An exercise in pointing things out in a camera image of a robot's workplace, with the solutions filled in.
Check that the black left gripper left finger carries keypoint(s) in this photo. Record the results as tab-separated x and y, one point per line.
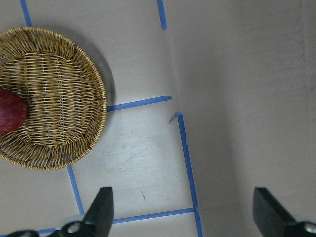
96	222

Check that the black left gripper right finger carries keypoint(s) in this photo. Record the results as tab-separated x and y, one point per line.
273	220

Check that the woven wicker basket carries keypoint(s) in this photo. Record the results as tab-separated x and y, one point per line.
65	95

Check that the dark red apple in basket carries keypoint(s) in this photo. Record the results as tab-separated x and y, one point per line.
13	111

